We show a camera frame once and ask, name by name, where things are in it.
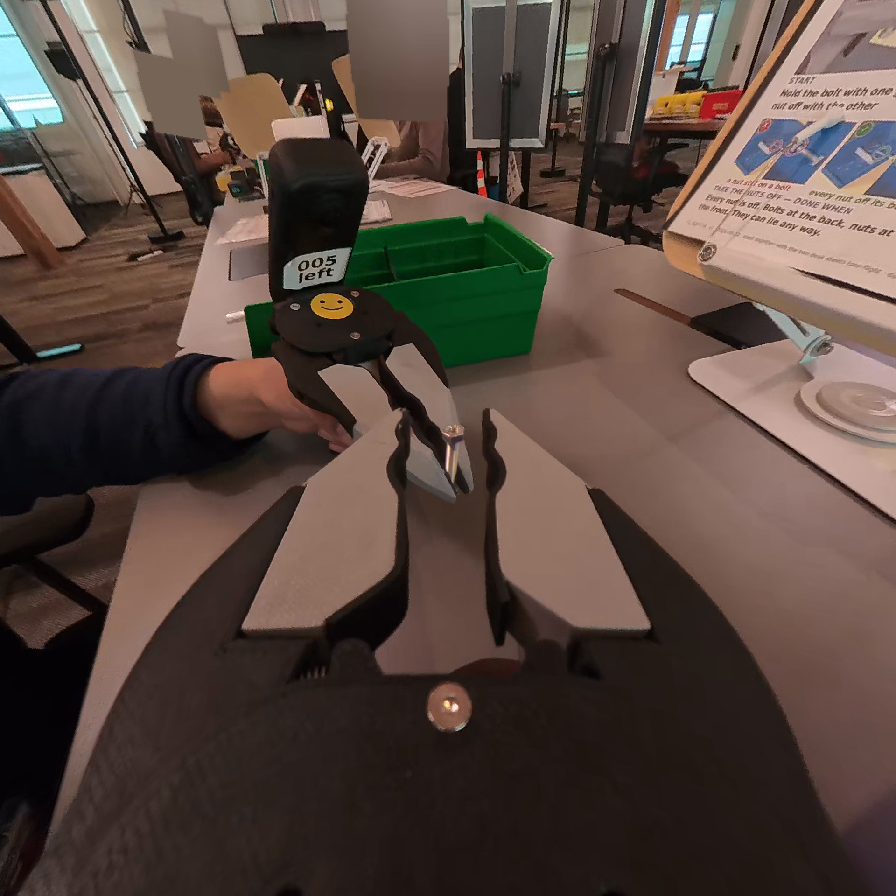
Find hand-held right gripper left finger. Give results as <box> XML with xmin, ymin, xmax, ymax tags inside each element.
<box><xmin>240</xmin><ymin>408</ymin><xmax>411</xmax><ymax>648</ymax></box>

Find wooden post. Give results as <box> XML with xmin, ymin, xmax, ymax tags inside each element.
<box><xmin>0</xmin><ymin>175</ymin><xmax>64</xmax><ymax>270</ymax></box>

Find large paned window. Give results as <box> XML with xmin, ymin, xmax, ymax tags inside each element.
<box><xmin>0</xmin><ymin>0</ymin><xmax>67</xmax><ymax>134</ymax></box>

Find black red office chair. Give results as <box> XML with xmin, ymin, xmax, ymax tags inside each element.
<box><xmin>595</xmin><ymin>143</ymin><xmax>690</xmax><ymax>242</ymax></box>

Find clear plastic bag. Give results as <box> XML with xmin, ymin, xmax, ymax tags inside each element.
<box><xmin>217</xmin><ymin>213</ymin><xmax>270</xmax><ymax>246</ymax></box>

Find silver hex bolt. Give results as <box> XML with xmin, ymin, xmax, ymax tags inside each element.
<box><xmin>441</xmin><ymin>424</ymin><xmax>469</xmax><ymax>491</ymax></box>

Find grey panel board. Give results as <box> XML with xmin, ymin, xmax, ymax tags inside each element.
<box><xmin>595</xmin><ymin>0</ymin><xmax>662</xmax><ymax>134</ymax></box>
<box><xmin>463</xmin><ymin>0</ymin><xmax>561</xmax><ymax>149</ymax></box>

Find person's left hand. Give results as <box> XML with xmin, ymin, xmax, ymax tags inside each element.
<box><xmin>199</xmin><ymin>356</ymin><xmax>356</xmax><ymax>454</ymax></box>

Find beige cardboard panel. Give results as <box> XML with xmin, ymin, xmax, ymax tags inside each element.
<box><xmin>332</xmin><ymin>56</ymin><xmax>403</xmax><ymax>148</ymax></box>
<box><xmin>213</xmin><ymin>73</ymin><xmax>291</xmax><ymax>158</ymax></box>

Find green plastic bin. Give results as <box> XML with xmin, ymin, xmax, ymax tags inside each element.
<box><xmin>245</xmin><ymin>213</ymin><xmax>554</xmax><ymax>368</ymax></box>

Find black table cable hatch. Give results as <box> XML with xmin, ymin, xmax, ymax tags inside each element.
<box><xmin>689</xmin><ymin>302</ymin><xmax>795</xmax><ymax>351</ymax></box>

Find person's dark clothed body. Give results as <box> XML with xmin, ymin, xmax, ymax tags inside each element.
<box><xmin>0</xmin><ymin>609</ymin><xmax>106</xmax><ymax>896</ymax></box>

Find person's black office chair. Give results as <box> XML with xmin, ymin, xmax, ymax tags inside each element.
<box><xmin>0</xmin><ymin>490</ymin><xmax>113</xmax><ymax>624</ymax></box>

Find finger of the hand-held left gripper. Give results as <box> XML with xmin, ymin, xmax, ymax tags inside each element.
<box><xmin>378</xmin><ymin>342</ymin><xmax>476</xmax><ymax>494</ymax></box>
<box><xmin>317</xmin><ymin>360</ymin><xmax>463</xmax><ymax>503</ymax></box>

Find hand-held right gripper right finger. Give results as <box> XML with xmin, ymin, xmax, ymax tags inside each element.
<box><xmin>483</xmin><ymin>407</ymin><xmax>655</xmax><ymax>648</ymax></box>

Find instruction sheet board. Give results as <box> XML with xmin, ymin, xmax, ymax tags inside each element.
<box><xmin>661</xmin><ymin>0</ymin><xmax>896</xmax><ymax>326</ymax></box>

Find person's left forearm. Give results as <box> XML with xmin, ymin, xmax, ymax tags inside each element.
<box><xmin>0</xmin><ymin>353</ymin><xmax>235</xmax><ymax>515</ymax></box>

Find black light stand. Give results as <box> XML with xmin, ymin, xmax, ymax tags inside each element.
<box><xmin>38</xmin><ymin>0</ymin><xmax>186</xmax><ymax>244</ymax></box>

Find white paper sheets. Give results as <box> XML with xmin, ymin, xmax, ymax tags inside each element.
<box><xmin>371</xmin><ymin>178</ymin><xmax>457</xmax><ymax>200</ymax></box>

